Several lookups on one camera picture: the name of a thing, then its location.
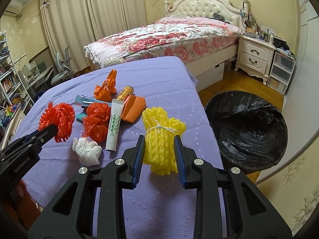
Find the white tufted headboard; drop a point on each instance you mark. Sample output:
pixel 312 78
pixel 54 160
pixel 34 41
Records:
pixel 207 8

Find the blue wrapper packet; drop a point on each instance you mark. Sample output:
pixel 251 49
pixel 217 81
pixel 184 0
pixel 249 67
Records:
pixel 84 101

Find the black trash bag bin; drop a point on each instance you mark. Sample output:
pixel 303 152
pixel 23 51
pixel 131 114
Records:
pixel 251 132

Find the yellow foam net bundle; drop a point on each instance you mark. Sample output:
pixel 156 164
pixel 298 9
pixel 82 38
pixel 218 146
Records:
pixel 160 132

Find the white bookshelf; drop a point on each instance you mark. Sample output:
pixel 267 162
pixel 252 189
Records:
pixel 12 89

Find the white storage box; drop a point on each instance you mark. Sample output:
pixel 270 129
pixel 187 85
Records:
pixel 210 77

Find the floral quilt bed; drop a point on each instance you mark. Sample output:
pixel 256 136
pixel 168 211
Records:
pixel 189 39

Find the purple bed cover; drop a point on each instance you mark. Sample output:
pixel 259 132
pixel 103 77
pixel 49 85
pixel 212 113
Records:
pixel 159 207

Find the teal white tube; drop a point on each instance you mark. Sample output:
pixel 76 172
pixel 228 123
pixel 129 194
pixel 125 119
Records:
pixel 80 117

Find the orange snack wrapper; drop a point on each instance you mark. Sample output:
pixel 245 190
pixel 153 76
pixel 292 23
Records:
pixel 107 89

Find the red plastic bag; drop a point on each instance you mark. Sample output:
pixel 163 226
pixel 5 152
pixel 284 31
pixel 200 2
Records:
pixel 96 122

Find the beige curtains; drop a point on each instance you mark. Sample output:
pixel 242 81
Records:
pixel 73 24

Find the yellow label bottle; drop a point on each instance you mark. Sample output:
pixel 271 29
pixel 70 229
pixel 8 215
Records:
pixel 127 91

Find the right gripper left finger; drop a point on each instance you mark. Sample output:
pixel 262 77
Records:
pixel 70 213

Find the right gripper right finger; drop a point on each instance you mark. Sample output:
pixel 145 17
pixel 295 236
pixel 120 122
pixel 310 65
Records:
pixel 228 204

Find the white green tube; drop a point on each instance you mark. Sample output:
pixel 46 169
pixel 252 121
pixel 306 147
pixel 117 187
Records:
pixel 114 123

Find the grey desk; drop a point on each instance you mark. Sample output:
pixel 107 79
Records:
pixel 37 82

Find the grey desk chair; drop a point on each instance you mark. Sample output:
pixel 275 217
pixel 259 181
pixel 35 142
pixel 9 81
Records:
pixel 64 68

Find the white air conditioner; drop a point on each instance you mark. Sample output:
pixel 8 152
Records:
pixel 14 8

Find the white nightstand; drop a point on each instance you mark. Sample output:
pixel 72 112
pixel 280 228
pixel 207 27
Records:
pixel 254 57

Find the plastic drawer unit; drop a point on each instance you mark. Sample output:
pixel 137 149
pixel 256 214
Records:
pixel 281 71

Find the orange-red foam net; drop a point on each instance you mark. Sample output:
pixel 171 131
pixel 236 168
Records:
pixel 62 116

